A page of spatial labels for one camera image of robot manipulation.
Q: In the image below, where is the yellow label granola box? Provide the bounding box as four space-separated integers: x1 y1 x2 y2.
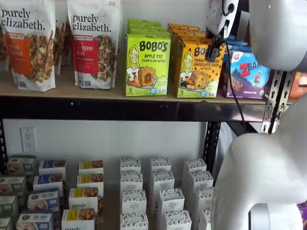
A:
78 160 105 175
69 187 104 211
76 173 105 190
61 208 97 230

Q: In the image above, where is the green Bobo's apple pie box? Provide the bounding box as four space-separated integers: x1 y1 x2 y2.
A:
129 30 169 36
127 18 162 28
128 25 167 33
123 33 172 97

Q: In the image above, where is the purple snack box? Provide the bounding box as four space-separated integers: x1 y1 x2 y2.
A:
296 202 307 230

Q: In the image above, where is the orange label granola bag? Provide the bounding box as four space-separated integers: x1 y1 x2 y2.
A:
0 0 58 92

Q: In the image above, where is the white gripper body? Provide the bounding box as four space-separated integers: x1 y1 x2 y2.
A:
205 0 240 37

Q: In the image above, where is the red label granola bag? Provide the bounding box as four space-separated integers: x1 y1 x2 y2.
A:
66 0 124 90

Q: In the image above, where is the white patterned pantry box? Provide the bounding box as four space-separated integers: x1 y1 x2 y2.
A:
119 157 142 174
151 170 176 193
121 190 148 215
200 209 213 230
194 186 215 211
149 156 172 172
188 170 214 190
156 188 186 213
183 158 208 173
119 172 144 193
164 210 193 230
119 213 149 230

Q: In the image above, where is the green label granola box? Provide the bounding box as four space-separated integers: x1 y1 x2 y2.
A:
0 195 19 218
0 216 13 230
6 155 37 177
0 176 27 196

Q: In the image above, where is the white wall outlet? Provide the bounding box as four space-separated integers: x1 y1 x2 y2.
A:
20 126 37 154

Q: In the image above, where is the orange Bobo's peanut butter box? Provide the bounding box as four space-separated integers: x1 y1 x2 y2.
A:
170 28 207 37
173 33 213 42
174 38 226 99
167 23 201 32

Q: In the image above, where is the blue purple Zbar box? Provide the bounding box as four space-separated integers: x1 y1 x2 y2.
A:
224 46 272 100
226 40 249 48

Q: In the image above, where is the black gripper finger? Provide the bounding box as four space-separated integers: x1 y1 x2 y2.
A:
205 35 227 63

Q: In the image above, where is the tall orange cookie box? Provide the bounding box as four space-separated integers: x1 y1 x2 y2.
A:
288 71 307 100

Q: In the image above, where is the white granola bag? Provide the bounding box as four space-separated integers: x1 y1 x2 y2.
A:
54 0 73 75
0 23 11 73

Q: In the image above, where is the wooden shelf board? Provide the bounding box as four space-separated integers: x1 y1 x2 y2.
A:
0 63 267 105

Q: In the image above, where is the black metal shelf rack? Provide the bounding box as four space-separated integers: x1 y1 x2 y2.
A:
0 0 288 174
273 70 297 134

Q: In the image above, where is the black cable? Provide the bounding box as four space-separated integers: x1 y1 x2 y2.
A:
221 0 246 129

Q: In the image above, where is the blue label granola box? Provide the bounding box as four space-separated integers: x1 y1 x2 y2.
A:
33 173 64 192
27 188 60 212
38 160 67 176
16 210 55 230

